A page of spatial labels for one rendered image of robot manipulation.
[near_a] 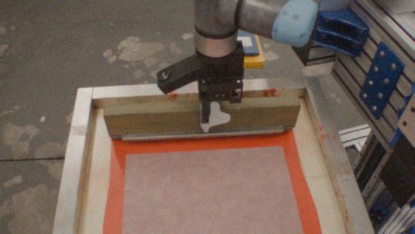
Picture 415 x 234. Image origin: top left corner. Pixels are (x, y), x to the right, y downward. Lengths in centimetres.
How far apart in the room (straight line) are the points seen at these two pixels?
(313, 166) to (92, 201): 46
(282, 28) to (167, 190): 40
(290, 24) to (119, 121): 41
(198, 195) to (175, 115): 17
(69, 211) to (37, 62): 205
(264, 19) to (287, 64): 198
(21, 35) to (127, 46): 81
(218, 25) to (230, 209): 35
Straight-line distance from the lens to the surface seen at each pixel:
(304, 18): 58
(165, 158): 84
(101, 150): 88
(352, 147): 192
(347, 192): 80
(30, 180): 211
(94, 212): 80
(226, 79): 73
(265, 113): 83
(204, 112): 75
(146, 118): 81
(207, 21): 63
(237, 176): 82
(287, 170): 84
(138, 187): 81
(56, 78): 258
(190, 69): 71
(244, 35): 112
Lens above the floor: 164
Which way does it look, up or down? 48 degrees down
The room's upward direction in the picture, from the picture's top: straight up
